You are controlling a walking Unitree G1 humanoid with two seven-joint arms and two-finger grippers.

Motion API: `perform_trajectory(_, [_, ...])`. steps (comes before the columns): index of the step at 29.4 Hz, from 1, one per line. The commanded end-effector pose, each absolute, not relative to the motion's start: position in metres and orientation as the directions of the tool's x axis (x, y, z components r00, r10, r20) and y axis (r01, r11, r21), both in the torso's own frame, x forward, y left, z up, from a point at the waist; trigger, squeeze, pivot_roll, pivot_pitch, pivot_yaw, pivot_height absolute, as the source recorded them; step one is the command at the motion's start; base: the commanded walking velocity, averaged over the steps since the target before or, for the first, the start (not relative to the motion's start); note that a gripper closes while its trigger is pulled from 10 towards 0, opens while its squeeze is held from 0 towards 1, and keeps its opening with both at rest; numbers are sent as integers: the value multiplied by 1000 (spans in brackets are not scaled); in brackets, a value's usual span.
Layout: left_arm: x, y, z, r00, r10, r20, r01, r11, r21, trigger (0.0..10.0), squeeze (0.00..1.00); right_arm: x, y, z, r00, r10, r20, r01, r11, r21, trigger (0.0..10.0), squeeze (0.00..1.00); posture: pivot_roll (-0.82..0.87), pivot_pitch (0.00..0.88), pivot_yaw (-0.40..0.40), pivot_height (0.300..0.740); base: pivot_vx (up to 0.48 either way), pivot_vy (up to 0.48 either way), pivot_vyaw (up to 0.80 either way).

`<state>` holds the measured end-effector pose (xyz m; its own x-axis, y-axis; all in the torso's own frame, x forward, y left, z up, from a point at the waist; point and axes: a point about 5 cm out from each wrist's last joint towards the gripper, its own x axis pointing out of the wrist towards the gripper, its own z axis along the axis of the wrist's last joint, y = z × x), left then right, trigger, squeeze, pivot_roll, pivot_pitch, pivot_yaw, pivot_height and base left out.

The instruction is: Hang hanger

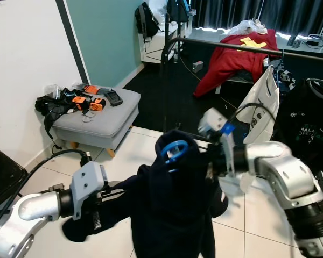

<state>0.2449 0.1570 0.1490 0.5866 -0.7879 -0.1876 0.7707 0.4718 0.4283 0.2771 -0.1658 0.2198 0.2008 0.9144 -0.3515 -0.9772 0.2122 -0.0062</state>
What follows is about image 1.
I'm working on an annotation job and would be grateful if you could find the blue plastic clothes hanger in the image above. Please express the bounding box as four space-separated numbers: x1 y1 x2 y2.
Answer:
160 139 190 165

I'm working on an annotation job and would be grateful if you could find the navy blue garment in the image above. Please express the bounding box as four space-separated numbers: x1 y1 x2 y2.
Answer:
62 129 229 258

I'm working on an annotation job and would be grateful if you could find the white cartoon print T-shirt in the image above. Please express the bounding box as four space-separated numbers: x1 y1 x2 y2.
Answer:
234 66 280 146

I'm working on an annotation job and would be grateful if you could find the orange black device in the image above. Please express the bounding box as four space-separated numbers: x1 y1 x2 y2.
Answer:
83 84 100 95
74 96 88 111
89 98 107 112

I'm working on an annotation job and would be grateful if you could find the red shirt yellow print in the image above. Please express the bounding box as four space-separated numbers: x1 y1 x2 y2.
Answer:
193 30 280 98

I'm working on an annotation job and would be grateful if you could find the black T-shirt green logo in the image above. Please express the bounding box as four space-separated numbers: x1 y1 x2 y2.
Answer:
272 78 323 178

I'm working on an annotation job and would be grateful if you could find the black carpet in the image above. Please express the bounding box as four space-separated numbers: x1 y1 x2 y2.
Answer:
121 43 323 148

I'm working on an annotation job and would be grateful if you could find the black handheld device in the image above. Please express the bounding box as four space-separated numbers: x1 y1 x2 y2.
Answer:
103 90 123 107

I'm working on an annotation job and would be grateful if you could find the black folding chair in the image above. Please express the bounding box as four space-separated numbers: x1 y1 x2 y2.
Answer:
0 149 22 210

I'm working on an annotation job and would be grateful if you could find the black metal clothes rack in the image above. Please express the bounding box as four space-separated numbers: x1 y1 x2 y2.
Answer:
156 37 323 162

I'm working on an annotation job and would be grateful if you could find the clear plastic cup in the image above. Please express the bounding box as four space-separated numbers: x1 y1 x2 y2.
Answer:
44 83 62 100

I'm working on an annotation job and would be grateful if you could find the white shelf unit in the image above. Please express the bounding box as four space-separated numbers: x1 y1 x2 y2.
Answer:
140 21 189 65

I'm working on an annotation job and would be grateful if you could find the crumpled white plastic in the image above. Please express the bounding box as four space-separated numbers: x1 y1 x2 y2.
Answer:
223 19 270 37

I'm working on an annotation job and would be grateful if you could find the black bag on stand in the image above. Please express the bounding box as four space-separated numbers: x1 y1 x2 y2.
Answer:
166 0 192 23

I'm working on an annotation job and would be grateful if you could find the black backpack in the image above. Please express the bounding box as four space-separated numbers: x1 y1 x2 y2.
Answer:
134 2 161 44

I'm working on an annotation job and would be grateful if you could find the dark curtain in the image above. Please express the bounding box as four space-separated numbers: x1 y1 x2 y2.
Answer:
188 0 323 33

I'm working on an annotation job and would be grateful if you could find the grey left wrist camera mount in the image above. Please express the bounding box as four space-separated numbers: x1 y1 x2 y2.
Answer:
69 161 110 221

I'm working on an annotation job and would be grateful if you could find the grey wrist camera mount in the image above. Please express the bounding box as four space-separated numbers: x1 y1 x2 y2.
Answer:
69 161 110 221
198 107 237 179

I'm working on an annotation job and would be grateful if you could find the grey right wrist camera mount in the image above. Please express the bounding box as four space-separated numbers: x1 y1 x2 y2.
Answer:
198 107 237 179

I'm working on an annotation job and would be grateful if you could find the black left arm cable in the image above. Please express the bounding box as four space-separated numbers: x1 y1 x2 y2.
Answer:
0 149 93 234

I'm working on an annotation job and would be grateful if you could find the black strap bundle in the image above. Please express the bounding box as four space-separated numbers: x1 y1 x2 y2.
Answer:
36 89 79 154

